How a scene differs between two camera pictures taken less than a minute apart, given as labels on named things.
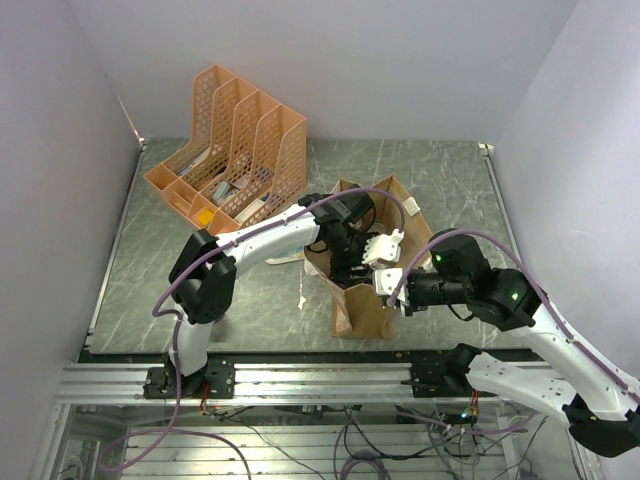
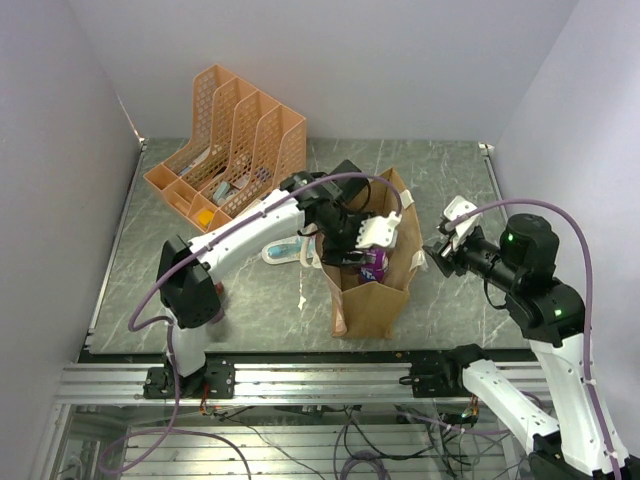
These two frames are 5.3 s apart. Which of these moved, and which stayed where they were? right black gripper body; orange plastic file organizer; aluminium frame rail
Moved: right black gripper body
Stayed: orange plastic file organizer; aluminium frame rail
